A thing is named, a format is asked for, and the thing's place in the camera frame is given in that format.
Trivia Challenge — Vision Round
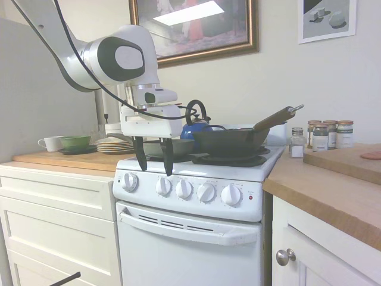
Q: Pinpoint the white electric stove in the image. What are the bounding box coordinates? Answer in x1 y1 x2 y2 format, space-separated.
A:
112 120 289 286

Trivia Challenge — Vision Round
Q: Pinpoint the white door cabinet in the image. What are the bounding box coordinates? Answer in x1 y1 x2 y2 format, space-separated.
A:
271 195 381 286

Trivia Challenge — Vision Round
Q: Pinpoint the white burner knob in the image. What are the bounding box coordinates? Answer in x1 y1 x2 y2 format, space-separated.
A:
196 181 217 204
175 178 193 200
155 176 173 197
220 184 242 207

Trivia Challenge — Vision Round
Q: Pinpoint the glass salt shaker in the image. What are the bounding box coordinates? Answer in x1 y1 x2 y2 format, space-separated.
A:
289 127 306 158

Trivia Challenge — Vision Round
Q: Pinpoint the black cable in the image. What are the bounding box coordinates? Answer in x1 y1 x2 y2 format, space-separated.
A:
52 0 198 120

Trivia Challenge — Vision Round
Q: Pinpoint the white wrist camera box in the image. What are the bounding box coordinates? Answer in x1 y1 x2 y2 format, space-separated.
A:
135 86 179 109

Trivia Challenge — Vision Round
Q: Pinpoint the green ceramic bowl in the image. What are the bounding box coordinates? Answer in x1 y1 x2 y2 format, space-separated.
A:
58 135 92 151

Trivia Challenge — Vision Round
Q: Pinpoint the grey stand pole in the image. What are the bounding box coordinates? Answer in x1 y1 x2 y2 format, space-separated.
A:
94 88 110 126

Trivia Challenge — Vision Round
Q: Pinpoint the white mug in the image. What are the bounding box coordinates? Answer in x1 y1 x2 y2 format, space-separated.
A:
38 136 65 153

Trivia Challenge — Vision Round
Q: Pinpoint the gold framed painting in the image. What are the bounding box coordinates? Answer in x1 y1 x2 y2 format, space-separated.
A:
128 0 260 70

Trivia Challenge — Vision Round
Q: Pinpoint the white drawer cabinet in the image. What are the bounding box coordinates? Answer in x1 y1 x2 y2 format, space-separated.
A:
0 174 123 286

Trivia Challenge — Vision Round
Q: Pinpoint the thick wooden cutting board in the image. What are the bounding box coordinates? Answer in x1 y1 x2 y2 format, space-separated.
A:
12 148 141 173
302 142 381 186

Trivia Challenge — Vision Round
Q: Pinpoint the spice jar with copper lid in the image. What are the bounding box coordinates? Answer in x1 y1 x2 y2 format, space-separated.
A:
307 120 323 150
323 120 339 150
312 123 330 153
336 120 354 150

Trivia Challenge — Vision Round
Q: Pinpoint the black rod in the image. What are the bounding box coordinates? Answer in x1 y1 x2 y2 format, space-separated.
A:
44 271 82 286

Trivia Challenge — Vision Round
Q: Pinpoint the grey geometric solids print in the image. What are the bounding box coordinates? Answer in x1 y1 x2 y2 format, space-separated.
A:
297 0 357 45

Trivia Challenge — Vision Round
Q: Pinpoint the white oven door with handle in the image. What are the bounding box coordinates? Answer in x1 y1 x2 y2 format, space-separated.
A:
115 200 263 286

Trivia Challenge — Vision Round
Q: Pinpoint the black wok with wooden handle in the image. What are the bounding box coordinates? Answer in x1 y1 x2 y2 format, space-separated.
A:
192 104 305 158

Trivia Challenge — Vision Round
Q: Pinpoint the blue kettle with black handle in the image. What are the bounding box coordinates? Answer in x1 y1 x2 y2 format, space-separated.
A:
180 100 214 141

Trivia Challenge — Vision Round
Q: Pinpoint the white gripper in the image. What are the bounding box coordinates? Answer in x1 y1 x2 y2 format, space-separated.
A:
120 104 183 177

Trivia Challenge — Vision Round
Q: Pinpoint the large white oven knob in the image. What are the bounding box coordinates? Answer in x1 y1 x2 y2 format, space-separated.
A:
121 172 140 193

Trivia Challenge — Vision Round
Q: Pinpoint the grey frying pan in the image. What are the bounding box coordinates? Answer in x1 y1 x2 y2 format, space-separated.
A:
107 133 196 159

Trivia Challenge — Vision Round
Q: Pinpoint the metal cabinet knob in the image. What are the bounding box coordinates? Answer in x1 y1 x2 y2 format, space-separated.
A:
276 248 297 267

